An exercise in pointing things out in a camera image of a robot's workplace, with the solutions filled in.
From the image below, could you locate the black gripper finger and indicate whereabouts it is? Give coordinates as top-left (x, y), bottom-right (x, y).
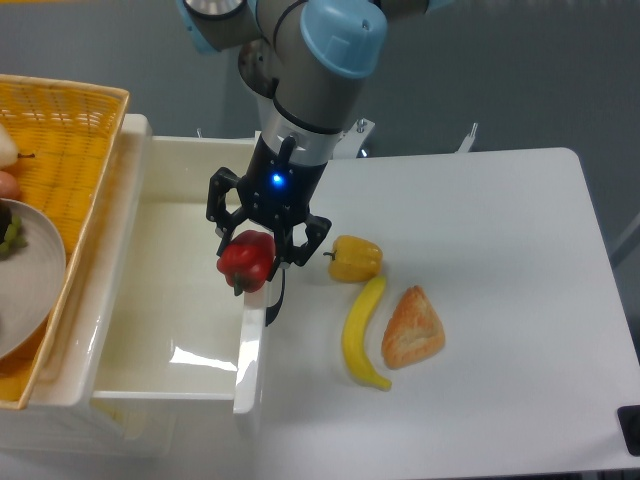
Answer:
top-left (268, 206), bottom-right (332, 281)
top-left (206, 167), bottom-right (248, 253)

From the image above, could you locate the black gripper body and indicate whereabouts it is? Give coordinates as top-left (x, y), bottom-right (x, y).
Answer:
top-left (237, 136), bottom-right (326, 234)

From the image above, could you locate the red bell pepper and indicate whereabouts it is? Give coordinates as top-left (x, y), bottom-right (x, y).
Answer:
top-left (217, 230), bottom-right (275, 296)

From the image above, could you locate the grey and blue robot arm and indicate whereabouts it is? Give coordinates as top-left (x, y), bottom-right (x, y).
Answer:
top-left (177, 1), bottom-right (445, 271)

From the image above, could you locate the yellow bell pepper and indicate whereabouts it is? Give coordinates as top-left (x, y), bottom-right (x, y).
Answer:
top-left (323, 235), bottom-right (383, 283)

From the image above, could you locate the open white upper drawer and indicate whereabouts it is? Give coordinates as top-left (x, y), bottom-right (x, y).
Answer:
top-left (94, 137), bottom-right (270, 435)

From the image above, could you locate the white drawer cabinet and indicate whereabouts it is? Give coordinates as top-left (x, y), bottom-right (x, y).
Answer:
top-left (1, 114), bottom-right (175, 457)

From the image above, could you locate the yellow banana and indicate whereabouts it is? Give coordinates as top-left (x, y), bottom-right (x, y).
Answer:
top-left (341, 276), bottom-right (392, 391)

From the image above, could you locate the triangular pastry bread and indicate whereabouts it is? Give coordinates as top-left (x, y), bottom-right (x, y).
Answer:
top-left (381, 285), bottom-right (446, 369)

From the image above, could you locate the yellow woven basket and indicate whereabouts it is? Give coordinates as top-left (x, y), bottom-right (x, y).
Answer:
top-left (1, 74), bottom-right (129, 410)

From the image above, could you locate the grey round plate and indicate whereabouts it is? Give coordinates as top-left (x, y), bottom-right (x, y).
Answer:
top-left (1, 200), bottom-right (66, 357)

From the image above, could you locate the green grapes bunch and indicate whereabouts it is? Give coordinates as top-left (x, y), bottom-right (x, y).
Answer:
top-left (1, 214), bottom-right (28, 260)

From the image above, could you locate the pink peach fruit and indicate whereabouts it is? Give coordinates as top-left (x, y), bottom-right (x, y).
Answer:
top-left (0, 171), bottom-right (21, 200)

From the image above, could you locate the white pear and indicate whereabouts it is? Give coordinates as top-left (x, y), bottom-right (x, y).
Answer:
top-left (0, 125), bottom-right (35, 170)

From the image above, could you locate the black object at table edge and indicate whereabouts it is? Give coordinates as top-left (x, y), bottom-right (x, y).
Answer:
top-left (617, 405), bottom-right (640, 457)

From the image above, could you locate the black drawer pull strap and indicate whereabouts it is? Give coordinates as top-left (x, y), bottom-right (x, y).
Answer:
top-left (264, 267), bottom-right (286, 327)

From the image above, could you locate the white metal robot mount bracket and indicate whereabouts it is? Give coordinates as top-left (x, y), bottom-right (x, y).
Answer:
top-left (332, 118), bottom-right (376, 160)

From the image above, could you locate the white metal table bracket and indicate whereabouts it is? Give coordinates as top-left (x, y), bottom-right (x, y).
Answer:
top-left (455, 122), bottom-right (479, 154)

